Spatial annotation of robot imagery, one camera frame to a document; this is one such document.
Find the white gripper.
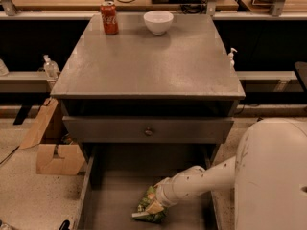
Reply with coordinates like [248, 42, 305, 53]
[146, 166, 205, 214]

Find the green jalapeno chip bag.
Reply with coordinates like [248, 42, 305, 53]
[131, 186, 167, 223]

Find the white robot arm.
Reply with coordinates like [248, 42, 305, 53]
[146, 118, 307, 230]

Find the open middle drawer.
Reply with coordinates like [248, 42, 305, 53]
[78, 144, 220, 230]

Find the round metal drawer knob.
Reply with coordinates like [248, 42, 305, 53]
[144, 127, 153, 136]

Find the closed top drawer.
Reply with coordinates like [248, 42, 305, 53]
[63, 116, 233, 144]

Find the grey drawer cabinet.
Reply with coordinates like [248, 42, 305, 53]
[50, 12, 247, 230]

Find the brown cardboard box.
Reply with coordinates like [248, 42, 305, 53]
[19, 98, 86, 175]

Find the white pump bottle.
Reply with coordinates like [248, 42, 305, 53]
[228, 48, 238, 67]

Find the clear sanitizer bottle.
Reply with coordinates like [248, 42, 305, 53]
[43, 55, 60, 79]

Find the white ceramic bowl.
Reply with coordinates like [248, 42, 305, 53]
[143, 11, 174, 35]

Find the black metal stand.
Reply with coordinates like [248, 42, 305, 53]
[295, 61, 307, 92]

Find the red cola can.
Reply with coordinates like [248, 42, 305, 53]
[101, 1, 119, 35]

